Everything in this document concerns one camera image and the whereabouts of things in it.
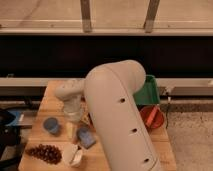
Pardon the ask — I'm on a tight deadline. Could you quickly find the blue sponge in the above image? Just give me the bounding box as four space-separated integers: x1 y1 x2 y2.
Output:
77 127 96 149

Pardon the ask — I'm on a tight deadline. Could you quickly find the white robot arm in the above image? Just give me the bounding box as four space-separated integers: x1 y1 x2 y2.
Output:
55 60 163 171

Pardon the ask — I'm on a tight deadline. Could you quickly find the blue plastic cup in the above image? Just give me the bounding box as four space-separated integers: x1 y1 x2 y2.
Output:
43 117 60 135

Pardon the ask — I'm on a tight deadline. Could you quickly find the brown grape bunch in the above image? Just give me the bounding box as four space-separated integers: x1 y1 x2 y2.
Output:
26 144 62 164

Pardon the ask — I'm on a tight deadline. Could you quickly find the black chair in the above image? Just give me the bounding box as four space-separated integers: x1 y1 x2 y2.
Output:
0 108 21 171

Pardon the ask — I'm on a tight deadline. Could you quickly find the green plastic tray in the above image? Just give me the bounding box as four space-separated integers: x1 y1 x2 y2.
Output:
134 75 160 105

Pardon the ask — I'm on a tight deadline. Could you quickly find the orange carrot toy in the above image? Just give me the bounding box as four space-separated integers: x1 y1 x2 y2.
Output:
146 106 158 127

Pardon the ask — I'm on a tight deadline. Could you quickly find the orange bowl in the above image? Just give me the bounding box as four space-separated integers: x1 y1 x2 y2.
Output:
140 105 164 129

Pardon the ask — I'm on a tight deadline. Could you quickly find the left window frame post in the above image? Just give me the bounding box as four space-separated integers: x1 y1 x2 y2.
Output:
80 0 92 33

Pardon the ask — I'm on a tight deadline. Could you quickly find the window frame post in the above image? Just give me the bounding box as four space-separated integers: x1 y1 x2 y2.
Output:
144 0 160 33
80 0 92 33

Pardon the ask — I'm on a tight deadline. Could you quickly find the right window frame post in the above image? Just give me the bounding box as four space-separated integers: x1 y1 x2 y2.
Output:
144 0 160 33

